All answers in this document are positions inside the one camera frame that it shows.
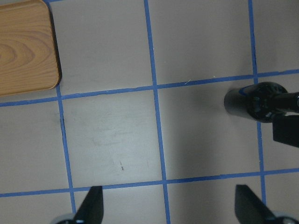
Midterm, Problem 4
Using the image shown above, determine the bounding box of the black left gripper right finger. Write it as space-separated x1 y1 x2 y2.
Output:
235 184 276 224

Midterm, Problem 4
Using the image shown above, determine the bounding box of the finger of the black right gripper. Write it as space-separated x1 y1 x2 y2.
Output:
272 115 299 147

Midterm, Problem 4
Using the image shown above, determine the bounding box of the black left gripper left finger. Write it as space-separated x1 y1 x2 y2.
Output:
74 186 104 224

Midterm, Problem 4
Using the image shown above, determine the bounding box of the dark wine bottle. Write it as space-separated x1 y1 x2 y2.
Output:
224 82 299 123

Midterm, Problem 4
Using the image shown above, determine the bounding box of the wooden tray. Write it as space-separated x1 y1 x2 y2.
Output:
0 0 61 96

